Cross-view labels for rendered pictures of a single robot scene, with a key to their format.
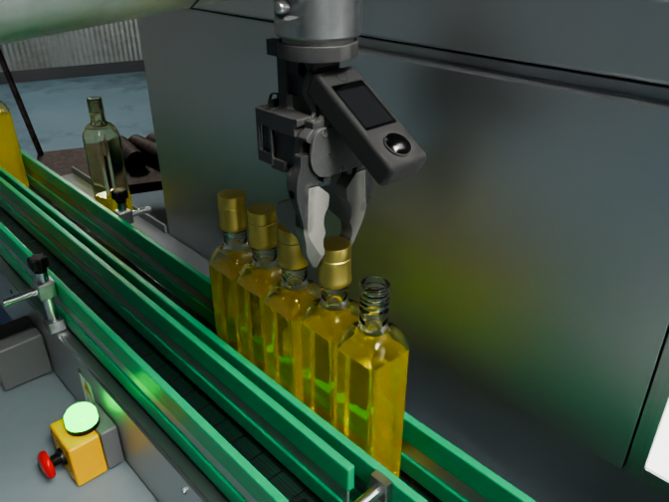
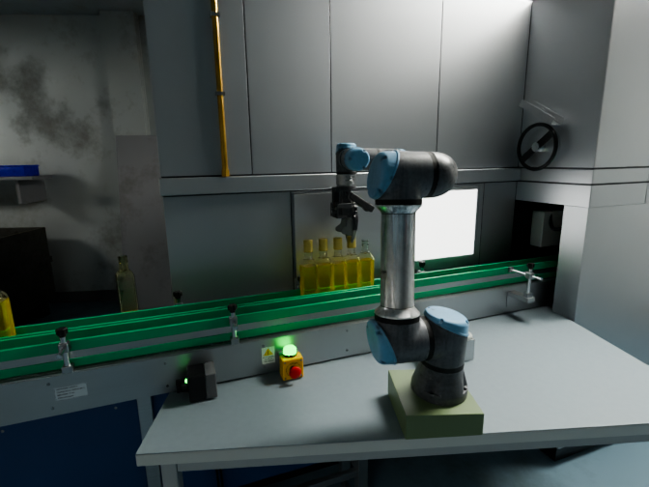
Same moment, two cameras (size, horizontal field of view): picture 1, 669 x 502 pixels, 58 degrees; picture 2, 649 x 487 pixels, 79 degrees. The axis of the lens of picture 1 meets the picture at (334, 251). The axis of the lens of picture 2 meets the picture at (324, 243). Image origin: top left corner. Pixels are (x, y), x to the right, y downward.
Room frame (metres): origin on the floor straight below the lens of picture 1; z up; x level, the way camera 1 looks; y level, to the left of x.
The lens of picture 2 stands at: (0.05, 1.40, 1.45)
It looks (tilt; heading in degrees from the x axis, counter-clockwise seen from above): 12 degrees down; 293
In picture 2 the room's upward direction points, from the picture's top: 1 degrees counter-clockwise
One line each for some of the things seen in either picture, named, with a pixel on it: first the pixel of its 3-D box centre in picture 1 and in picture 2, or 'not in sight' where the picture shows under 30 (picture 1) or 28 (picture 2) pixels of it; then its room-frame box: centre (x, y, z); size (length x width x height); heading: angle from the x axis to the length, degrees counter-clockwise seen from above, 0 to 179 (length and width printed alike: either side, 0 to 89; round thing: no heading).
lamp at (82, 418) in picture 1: (81, 416); (290, 350); (0.62, 0.35, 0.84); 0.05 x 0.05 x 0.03
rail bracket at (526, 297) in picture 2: not in sight; (523, 286); (-0.11, -0.43, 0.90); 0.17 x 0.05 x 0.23; 133
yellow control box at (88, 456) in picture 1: (86, 444); (290, 364); (0.62, 0.35, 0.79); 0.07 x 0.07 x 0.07; 43
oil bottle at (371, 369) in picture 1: (370, 405); (365, 277); (0.48, -0.04, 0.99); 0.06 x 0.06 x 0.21; 43
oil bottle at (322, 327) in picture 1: (334, 378); (351, 279); (0.53, 0.00, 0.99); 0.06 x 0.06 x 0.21; 43
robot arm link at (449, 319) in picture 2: not in sight; (441, 334); (0.14, 0.38, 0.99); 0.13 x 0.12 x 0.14; 36
